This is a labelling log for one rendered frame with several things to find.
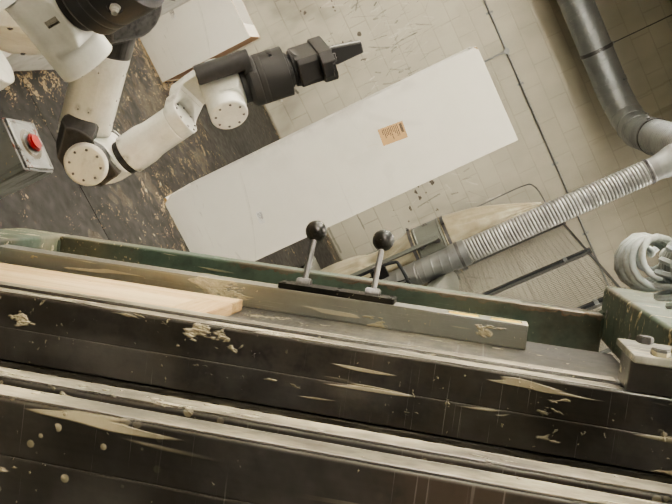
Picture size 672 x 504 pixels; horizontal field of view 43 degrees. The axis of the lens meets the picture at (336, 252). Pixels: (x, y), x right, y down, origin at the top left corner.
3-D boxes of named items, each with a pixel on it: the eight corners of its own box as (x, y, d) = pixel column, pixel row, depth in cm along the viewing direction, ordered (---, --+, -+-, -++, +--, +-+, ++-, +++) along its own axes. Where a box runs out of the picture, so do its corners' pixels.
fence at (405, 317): (5, 265, 157) (7, 244, 157) (523, 345, 141) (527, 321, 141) (-10, 267, 152) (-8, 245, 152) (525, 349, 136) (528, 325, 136)
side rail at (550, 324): (67, 285, 182) (73, 234, 181) (591, 366, 164) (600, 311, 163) (54, 287, 176) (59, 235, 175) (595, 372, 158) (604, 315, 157)
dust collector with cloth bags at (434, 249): (298, 262, 768) (524, 159, 729) (332, 329, 780) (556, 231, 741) (274, 306, 636) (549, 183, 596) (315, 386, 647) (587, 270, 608)
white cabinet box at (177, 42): (143, 10, 645) (226, -34, 632) (179, 80, 654) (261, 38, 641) (124, 7, 601) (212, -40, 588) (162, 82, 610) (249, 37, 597)
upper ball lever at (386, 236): (361, 303, 144) (375, 234, 150) (383, 306, 143) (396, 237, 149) (359, 294, 141) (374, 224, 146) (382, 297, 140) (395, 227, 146)
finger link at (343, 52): (363, 54, 150) (330, 65, 149) (359, 37, 148) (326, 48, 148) (365, 57, 149) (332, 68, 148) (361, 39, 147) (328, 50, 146)
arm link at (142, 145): (180, 147, 145) (93, 206, 149) (191, 134, 155) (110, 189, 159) (142, 96, 142) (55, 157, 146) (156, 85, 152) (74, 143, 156)
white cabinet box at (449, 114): (188, 183, 567) (469, 46, 530) (227, 260, 577) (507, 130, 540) (161, 199, 508) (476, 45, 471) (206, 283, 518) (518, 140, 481)
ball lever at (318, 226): (293, 292, 146) (309, 225, 152) (314, 296, 145) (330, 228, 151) (290, 283, 143) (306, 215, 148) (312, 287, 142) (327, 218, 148)
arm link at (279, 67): (327, 72, 157) (266, 92, 156) (314, 23, 152) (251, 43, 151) (344, 94, 146) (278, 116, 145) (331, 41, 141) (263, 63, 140)
